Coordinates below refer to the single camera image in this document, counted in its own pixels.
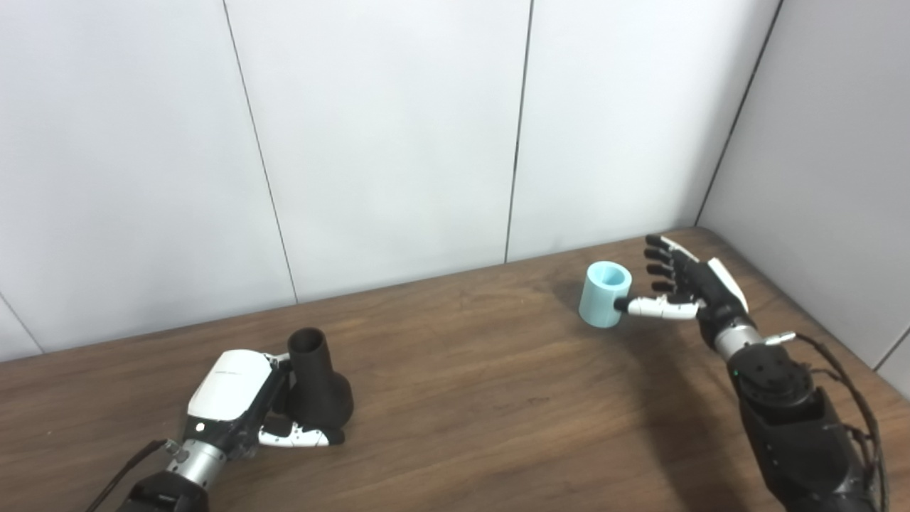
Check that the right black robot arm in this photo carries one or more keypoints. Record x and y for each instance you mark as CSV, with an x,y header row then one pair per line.
x,y
796,434

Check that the black funnel-shaped nozzle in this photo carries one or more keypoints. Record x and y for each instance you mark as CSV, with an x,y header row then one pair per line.
x,y
320,391

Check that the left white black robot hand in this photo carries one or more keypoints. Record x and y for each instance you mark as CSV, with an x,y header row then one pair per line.
x,y
231,384

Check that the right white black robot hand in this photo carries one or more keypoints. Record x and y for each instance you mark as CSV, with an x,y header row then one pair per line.
x,y
711,291

